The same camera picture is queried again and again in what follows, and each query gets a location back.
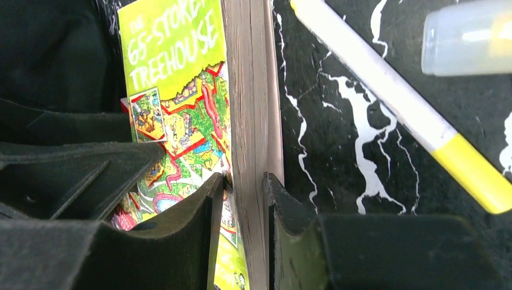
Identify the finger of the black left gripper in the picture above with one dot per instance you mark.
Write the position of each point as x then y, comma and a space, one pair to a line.
76, 181

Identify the white yellow marker pen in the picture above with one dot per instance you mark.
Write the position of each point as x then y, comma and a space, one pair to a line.
449, 148

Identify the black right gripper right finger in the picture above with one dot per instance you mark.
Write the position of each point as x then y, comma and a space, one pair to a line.
377, 251

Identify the black backpack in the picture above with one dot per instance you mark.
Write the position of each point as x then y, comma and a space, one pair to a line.
61, 74

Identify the green treehouse book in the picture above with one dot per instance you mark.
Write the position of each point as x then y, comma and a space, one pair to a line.
201, 83

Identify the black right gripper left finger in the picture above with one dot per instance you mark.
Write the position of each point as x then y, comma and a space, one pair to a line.
175, 249

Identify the red treehouse book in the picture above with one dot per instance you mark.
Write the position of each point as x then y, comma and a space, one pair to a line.
124, 105

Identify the orange highlighter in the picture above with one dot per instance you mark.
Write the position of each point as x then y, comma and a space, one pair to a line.
467, 39

